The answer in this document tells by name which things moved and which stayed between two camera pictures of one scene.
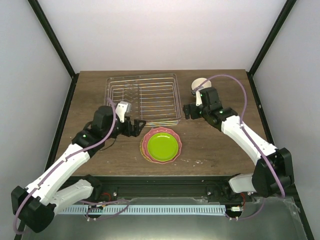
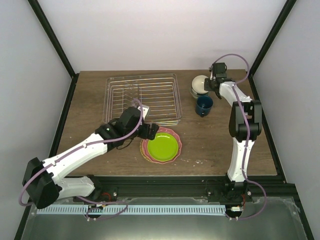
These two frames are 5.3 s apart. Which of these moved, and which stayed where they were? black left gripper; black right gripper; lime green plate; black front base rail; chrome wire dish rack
Moved: black left gripper; black right gripper
Stayed: lime green plate; black front base rail; chrome wire dish rack
